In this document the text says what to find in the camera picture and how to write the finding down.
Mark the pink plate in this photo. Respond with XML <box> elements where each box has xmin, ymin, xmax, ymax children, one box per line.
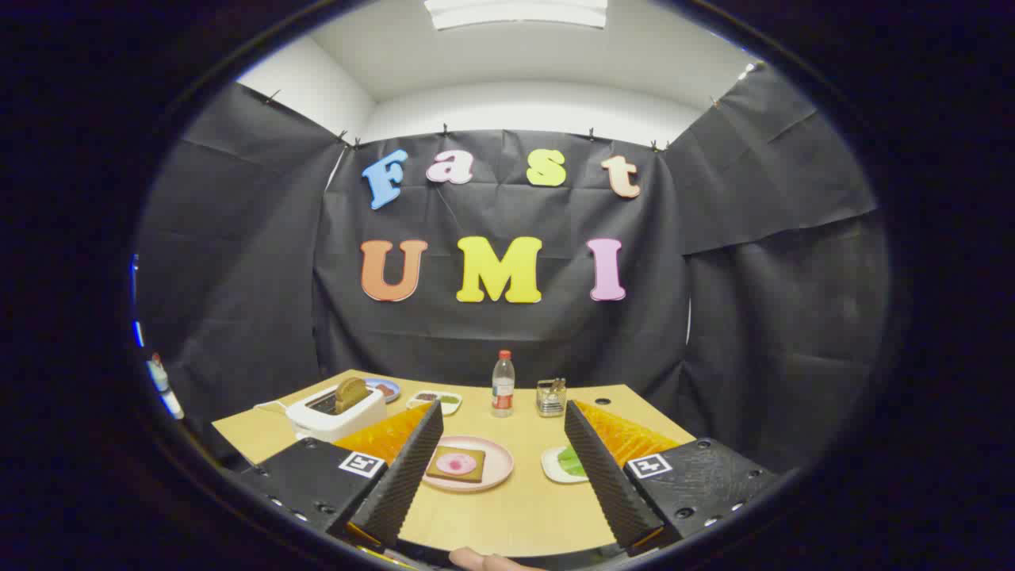
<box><xmin>423</xmin><ymin>435</ymin><xmax>515</xmax><ymax>493</ymax></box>

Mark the small white square plate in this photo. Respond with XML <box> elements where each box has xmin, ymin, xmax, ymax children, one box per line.
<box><xmin>542</xmin><ymin>445</ymin><xmax>592</xmax><ymax>485</ymax></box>

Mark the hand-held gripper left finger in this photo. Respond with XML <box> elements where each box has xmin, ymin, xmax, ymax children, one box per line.
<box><xmin>238</xmin><ymin>400</ymin><xmax>445</xmax><ymax>552</ymax></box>

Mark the square brown bread slice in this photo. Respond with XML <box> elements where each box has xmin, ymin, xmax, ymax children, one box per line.
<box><xmin>426</xmin><ymin>446</ymin><xmax>486</xmax><ymax>484</ymax></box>

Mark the metal wire holder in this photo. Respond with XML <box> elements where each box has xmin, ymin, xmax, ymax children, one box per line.
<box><xmin>536</xmin><ymin>379</ymin><xmax>567</xmax><ymax>418</ymax></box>

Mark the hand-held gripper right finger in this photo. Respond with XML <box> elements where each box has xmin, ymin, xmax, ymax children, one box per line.
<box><xmin>565</xmin><ymin>399</ymin><xmax>782</xmax><ymax>556</ymax></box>

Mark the brown toast slice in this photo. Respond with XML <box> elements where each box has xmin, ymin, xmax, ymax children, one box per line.
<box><xmin>335</xmin><ymin>377</ymin><xmax>370</xmax><ymax>415</ymax></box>

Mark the black backdrop cloth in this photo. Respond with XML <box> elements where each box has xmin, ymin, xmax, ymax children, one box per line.
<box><xmin>133</xmin><ymin>62</ymin><xmax>893</xmax><ymax>477</ymax></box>

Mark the white toaster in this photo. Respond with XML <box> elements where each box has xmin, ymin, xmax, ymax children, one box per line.
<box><xmin>285</xmin><ymin>384</ymin><xmax>388</xmax><ymax>443</ymax></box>

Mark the white divided tray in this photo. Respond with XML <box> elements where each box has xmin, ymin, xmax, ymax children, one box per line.
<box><xmin>407</xmin><ymin>391</ymin><xmax>463</xmax><ymax>416</ymax></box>

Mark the clear plastic bottle red cap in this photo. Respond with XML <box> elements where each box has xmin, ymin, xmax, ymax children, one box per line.
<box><xmin>492</xmin><ymin>350</ymin><xmax>516</xmax><ymax>418</ymax></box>

